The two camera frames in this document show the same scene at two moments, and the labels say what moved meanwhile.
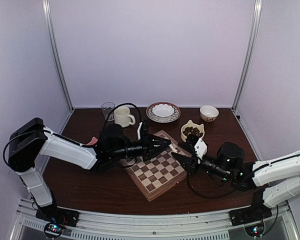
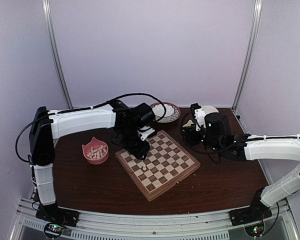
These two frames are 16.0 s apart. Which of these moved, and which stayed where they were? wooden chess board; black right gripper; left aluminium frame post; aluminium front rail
Moved: black right gripper
Stayed: aluminium front rail; left aluminium frame post; wooden chess board
